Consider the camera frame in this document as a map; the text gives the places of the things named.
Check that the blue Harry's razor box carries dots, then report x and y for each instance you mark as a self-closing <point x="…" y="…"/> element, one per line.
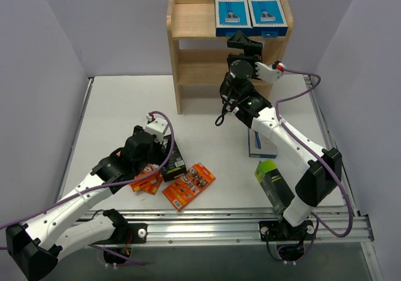
<point x="232" y="15"/>
<point x="267" y="18"/>

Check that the black green gillette box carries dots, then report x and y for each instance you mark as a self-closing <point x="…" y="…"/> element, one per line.
<point x="274" y="185"/>
<point x="175" y="167"/>

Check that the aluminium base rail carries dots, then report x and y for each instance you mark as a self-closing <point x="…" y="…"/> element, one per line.
<point x="233" y="226"/>

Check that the wooden three-tier shelf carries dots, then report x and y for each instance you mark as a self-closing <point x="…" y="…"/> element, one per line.
<point x="194" y="55"/>

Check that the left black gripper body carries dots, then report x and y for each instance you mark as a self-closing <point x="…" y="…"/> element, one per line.
<point x="165" y="149"/>

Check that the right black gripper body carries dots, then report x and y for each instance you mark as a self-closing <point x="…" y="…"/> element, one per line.
<point x="245" y="53"/>

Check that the orange razor pack front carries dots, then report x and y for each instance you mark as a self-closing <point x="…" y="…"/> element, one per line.
<point x="186" y="188"/>

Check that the orange razor pack top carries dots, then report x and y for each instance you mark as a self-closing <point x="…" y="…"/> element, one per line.
<point x="147" y="182"/>

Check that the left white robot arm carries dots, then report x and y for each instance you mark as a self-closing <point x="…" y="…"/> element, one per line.
<point x="37" y="243"/>

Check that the white Harry's razor blister pack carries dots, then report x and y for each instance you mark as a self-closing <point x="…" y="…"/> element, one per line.
<point x="259" y="146"/>

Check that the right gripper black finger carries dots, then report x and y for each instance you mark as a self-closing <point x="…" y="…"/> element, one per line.
<point x="253" y="47"/>
<point x="238" y="41"/>

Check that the orange razor pack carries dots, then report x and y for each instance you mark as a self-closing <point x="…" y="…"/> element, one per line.
<point x="147" y="182"/>
<point x="186" y="188"/>

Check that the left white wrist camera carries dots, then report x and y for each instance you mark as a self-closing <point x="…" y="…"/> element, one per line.
<point x="156" y="126"/>

